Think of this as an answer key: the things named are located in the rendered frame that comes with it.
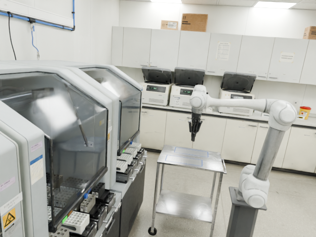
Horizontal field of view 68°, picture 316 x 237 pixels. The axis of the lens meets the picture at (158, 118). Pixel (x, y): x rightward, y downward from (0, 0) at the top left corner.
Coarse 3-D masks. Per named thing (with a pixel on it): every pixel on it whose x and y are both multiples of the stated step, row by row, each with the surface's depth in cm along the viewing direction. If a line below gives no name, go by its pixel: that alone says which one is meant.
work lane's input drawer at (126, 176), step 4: (128, 168) 198; (116, 172) 192; (120, 172) 191; (128, 172) 194; (116, 176) 192; (120, 176) 191; (124, 176) 190; (128, 176) 193; (124, 180) 191; (128, 180) 195; (132, 180) 193
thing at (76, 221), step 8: (48, 208) 135; (48, 216) 128; (72, 216) 129; (80, 216) 131; (88, 216) 131; (64, 224) 124; (72, 224) 123; (80, 224) 124; (72, 232) 125; (80, 232) 124
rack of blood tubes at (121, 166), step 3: (117, 162) 197; (120, 162) 198; (123, 162) 198; (126, 162) 199; (117, 165) 193; (120, 165) 193; (123, 165) 194; (126, 165) 197; (117, 168) 199; (120, 168) 191; (123, 168) 190; (120, 171) 192; (123, 171) 191
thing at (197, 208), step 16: (160, 160) 218; (176, 160) 221; (192, 160) 224; (208, 160) 227; (160, 192) 264; (176, 192) 266; (160, 208) 236; (176, 208) 238; (192, 208) 241; (208, 208) 243
